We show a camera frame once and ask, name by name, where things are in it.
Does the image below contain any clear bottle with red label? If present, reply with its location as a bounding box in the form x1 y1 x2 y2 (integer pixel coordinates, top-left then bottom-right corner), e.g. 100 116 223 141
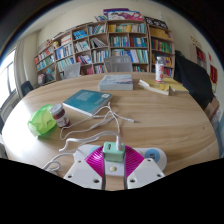
154 55 166 84

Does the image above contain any red wall banner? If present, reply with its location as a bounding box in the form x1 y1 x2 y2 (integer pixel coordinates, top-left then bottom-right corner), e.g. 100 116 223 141
209 64 219 84

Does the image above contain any small red-labelled jar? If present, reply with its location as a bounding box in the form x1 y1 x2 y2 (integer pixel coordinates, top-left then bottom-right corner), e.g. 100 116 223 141
49 103 71 129

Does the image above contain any white power strip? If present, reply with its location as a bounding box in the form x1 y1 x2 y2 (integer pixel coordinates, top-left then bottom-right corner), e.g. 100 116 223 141
73 143 168 177

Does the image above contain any dark office chair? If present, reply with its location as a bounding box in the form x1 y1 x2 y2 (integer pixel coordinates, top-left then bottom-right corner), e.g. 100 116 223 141
20 80 35 98

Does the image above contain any grey book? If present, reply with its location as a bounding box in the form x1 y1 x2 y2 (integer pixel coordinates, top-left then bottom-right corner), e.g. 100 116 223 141
97 73 134 92

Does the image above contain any grey mesh chair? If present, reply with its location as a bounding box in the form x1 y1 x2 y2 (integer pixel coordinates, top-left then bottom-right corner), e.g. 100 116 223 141
103 54 134 74

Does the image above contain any green plastic bag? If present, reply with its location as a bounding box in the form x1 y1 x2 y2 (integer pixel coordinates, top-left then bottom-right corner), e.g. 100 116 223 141
27 104 58 137

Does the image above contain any white charger cable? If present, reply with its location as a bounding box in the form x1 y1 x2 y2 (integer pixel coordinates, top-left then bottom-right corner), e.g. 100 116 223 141
59 101 136 152

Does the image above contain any thick yellow book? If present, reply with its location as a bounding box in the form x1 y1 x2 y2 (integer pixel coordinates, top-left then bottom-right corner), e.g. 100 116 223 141
138 78 171 97

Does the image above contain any thin yellow book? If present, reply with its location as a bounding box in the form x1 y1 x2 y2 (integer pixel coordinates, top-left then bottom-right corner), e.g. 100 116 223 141
163 77 190 95

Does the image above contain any cardboard box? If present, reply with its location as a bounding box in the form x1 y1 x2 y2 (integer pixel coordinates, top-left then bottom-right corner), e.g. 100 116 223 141
205 97 221 123

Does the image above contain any small wall shelf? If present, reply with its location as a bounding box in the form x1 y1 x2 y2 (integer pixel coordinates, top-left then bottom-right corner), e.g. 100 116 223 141
189 43 208 71

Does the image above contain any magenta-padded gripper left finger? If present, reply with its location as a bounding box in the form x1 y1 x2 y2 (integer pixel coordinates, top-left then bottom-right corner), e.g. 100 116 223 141
63 144 107 190

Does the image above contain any white power strip cable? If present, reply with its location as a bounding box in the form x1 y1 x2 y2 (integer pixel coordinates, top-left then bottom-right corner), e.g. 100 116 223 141
41 150 78 175

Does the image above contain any wooden bookshelf unit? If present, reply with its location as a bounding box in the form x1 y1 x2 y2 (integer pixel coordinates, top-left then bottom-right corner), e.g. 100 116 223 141
33 8 176 87

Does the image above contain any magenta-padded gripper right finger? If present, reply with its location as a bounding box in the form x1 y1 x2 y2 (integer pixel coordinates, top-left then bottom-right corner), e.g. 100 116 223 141
124 145 166 190

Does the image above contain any green charger block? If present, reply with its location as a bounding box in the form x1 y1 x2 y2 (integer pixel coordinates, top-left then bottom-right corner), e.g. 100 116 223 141
102 141 126 163

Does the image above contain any teal book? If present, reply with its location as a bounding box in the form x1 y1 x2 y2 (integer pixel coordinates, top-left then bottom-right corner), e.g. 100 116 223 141
62 88 114 117

